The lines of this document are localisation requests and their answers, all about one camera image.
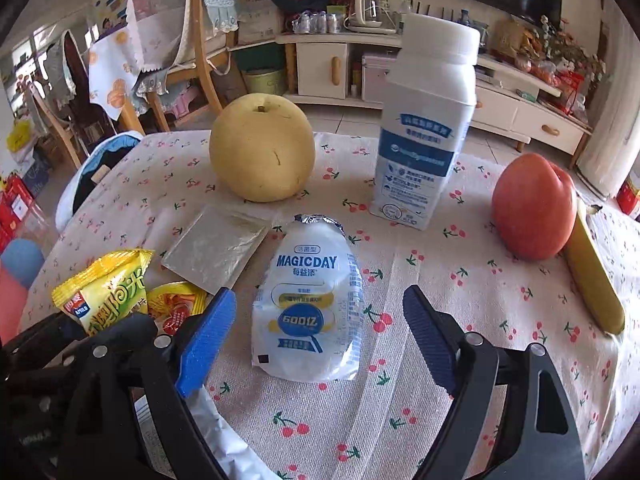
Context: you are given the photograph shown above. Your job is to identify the dining table orange print cloth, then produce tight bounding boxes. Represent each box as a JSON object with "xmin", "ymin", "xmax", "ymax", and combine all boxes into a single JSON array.
[{"xmin": 88, "ymin": 26, "xmax": 144, "ymax": 136}]

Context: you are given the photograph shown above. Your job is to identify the silver foil packet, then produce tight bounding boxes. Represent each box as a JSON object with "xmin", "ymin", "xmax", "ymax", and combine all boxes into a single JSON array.
[{"xmin": 160, "ymin": 205, "xmax": 271, "ymax": 295}]

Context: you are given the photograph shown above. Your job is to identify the blue cushioned stool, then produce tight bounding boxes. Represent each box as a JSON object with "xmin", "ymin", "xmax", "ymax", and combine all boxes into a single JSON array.
[{"xmin": 1, "ymin": 238, "xmax": 44, "ymax": 289}]

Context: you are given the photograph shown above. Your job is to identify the pink storage box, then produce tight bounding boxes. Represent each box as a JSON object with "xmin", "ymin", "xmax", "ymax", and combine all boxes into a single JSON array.
[{"xmin": 361, "ymin": 52, "xmax": 397, "ymax": 104}]

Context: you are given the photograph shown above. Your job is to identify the white wet wipes pack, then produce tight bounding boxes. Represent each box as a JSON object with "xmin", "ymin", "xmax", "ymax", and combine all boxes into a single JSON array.
[{"xmin": 134, "ymin": 386, "xmax": 278, "ymax": 480}]

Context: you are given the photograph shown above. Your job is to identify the yellow banana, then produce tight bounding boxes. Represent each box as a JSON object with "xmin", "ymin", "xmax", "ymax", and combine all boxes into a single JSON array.
[{"xmin": 563, "ymin": 198, "xmax": 625, "ymax": 335}]

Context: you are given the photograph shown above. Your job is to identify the white TV cabinet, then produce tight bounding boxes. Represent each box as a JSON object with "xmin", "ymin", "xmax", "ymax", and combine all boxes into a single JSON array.
[{"xmin": 275, "ymin": 31, "xmax": 594, "ymax": 162}]

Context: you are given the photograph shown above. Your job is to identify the pink plastic bucket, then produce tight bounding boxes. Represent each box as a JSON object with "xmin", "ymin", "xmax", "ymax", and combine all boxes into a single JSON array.
[{"xmin": 0, "ymin": 266, "xmax": 28, "ymax": 344}]

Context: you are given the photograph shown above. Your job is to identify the electric kettle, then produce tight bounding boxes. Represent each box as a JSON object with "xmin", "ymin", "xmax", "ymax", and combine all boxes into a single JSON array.
[{"xmin": 344, "ymin": 0, "xmax": 397, "ymax": 35}]

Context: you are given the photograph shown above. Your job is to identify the yellow pear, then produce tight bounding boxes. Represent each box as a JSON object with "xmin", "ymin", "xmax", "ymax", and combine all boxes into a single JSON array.
[{"xmin": 209, "ymin": 93, "xmax": 316, "ymax": 203}]

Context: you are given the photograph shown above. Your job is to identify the yellow snack bag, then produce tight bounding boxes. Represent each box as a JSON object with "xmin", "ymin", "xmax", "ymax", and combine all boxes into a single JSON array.
[{"xmin": 52, "ymin": 248, "xmax": 207, "ymax": 336}]

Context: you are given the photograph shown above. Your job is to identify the red gift bags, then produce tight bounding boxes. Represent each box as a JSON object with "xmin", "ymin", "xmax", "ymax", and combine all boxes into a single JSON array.
[{"xmin": 0, "ymin": 172, "xmax": 35, "ymax": 252}]

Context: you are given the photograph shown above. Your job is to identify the dark wooden chair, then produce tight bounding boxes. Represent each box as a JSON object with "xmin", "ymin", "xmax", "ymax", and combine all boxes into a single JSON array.
[{"xmin": 61, "ymin": 30, "xmax": 116, "ymax": 151}]

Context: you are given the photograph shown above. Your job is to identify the light wooden chair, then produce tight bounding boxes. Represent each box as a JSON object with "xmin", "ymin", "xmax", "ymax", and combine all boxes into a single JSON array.
[
  {"xmin": 27, "ymin": 82, "xmax": 82, "ymax": 170},
  {"xmin": 126, "ymin": 0, "xmax": 240, "ymax": 114}
]

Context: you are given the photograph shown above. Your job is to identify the cherry print tablecloth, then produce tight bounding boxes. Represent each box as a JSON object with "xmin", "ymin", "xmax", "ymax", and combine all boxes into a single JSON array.
[{"xmin": 20, "ymin": 131, "xmax": 639, "ymax": 479}]

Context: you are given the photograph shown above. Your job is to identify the red apple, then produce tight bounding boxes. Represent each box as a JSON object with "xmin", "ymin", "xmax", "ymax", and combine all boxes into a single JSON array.
[{"xmin": 491, "ymin": 153, "xmax": 577, "ymax": 261}]

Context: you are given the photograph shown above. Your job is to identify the white yogurt bottle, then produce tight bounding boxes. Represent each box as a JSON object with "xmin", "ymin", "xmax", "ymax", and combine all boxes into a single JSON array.
[{"xmin": 370, "ymin": 14, "xmax": 480, "ymax": 230}]

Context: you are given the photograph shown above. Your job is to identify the white Magicday yogurt pouch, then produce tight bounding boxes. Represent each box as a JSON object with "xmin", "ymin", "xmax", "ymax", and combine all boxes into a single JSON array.
[{"xmin": 250, "ymin": 214, "xmax": 363, "ymax": 382}]

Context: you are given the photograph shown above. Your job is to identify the green trash can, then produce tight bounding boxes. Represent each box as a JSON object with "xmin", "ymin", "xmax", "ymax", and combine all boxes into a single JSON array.
[{"xmin": 242, "ymin": 68, "xmax": 288, "ymax": 96}]

